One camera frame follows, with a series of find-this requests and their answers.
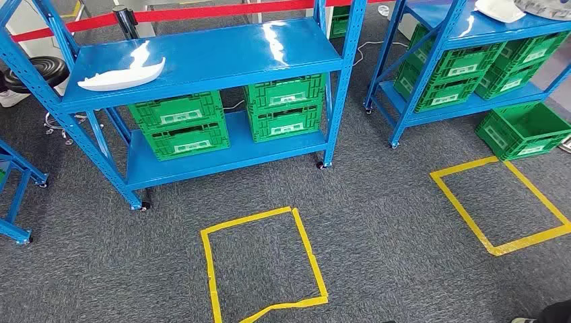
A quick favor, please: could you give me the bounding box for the white plastic shell part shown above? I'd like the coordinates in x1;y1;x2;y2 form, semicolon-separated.
77;57;167;93
473;0;528;24

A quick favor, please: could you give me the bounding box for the blue steel shelf rack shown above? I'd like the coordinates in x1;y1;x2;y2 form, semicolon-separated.
363;0;571;149
0;0;370;212
0;138;50;246

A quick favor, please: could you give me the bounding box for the red barrier belt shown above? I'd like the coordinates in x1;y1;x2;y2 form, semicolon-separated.
9;0;393;44

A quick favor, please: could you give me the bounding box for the black round stool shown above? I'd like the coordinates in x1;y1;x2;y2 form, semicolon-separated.
3;56;88;147

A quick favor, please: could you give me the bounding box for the person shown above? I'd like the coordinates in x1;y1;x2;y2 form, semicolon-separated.
0;69;31;109

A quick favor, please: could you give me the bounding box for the silver wheel cover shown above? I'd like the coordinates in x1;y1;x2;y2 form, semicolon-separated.
512;0;571;22

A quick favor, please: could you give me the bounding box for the white floor cable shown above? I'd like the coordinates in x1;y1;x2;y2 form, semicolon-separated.
354;39;409;67

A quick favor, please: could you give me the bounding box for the black stanchion post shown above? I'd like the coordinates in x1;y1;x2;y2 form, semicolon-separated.
112;4;141;41

